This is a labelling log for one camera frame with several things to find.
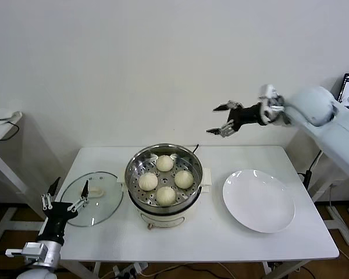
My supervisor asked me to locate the round white plate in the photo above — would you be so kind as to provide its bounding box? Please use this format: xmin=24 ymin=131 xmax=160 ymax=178
xmin=222 ymin=169 xmax=296 ymax=234

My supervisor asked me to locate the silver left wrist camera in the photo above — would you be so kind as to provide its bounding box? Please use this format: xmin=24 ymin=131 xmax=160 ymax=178
xmin=5 ymin=242 xmax=49 ymax=261

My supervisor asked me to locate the round glass pot lid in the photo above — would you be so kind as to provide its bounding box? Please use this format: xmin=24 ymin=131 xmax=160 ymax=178
xmin=59 ymin=171 xmax=124 ymax=227

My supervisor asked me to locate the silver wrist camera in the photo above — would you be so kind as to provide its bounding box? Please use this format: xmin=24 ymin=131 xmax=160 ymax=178
xmin=5 ymin=242 xmax=49 ymax=261
xmin=257 ymin=84 xmax=286 ymax=116

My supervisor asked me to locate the laptop charger cable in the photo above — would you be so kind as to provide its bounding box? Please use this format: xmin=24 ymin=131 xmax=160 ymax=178
xmin=297 ymin=149 xmax=323 ymax=189

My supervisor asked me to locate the perforated stainless steamer basket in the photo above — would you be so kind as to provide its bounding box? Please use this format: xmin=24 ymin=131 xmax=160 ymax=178
xmin=124 ymin=142 xmax=204 ymax=208

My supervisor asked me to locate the white side table with laptop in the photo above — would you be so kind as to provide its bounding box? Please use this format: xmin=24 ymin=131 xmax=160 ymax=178
xmin=305 ymin=162 xmax=349 ymax=248

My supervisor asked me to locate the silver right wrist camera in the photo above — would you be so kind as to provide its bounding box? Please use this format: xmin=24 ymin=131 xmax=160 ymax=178
xmin=257 ymin=84 xmax=286 ymax=116

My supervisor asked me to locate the white power strip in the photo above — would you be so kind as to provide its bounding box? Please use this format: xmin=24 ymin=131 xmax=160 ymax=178
xmin=112 ymin=261 xmax=149 ymax=277

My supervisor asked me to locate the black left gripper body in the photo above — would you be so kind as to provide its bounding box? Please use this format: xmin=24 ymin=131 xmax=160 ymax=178
xmin=36 ymin=202 xmax=78 ymax=245

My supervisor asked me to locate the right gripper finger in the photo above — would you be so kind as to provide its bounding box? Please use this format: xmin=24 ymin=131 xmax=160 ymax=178
xmin=212 ymin=99 xmax=242 ymax=113
xmin=206 ymin=117 xmax=236 ymax=130

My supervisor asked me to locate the cream electric cooking pot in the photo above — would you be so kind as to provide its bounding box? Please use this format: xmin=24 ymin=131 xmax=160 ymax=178
xmin=116 ymin=167 xmax=213 ymax=230

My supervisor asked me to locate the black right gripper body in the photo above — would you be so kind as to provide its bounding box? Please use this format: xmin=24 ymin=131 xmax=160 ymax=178
xmin=227 ymin=101 xmax=265 ymax=128

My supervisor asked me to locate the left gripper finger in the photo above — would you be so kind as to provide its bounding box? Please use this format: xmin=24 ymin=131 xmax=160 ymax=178
xmin=40 ymin=176 xmax=61 ymax=210
xmin=67 ymin=179 xmax=90 ymax=212

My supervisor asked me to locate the white steamed baozi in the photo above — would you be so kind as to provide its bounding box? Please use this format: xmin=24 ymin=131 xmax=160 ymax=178
xmin=156 ymin=155 xmax=175 ymax=173
xmin=156 ymin=185 xmax=177 ymax=206
xmin=173 ymin=170 xmax=194 ymax=189
xmin=138 ymin=171 xmax=159 ymax=192

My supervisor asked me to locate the thin black cable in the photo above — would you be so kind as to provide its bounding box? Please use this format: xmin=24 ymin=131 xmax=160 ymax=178
xmin=0 ymin=119 xmax=20 ymax=142

